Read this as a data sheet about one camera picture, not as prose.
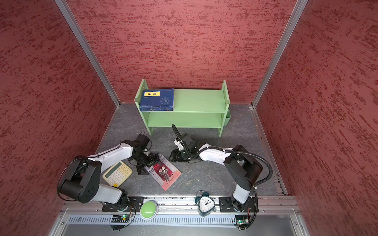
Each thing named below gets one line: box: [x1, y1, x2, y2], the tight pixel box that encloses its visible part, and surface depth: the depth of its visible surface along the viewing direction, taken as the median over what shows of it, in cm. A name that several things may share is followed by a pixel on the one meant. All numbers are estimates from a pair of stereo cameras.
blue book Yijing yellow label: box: [139, 88, 175, 112], surface depth 81 cm
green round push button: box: [140, 200, 158, 221], surface depth 72 cm
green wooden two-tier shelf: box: [134, 78, 232, 138], surface depth 89 cm
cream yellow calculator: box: [102, 160, 133, 188], surface depth 85 cm
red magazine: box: [144, 152, 182, 192], surface depth 85 cm
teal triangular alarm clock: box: [194, 189, 217, 218], surface depth 73 cm
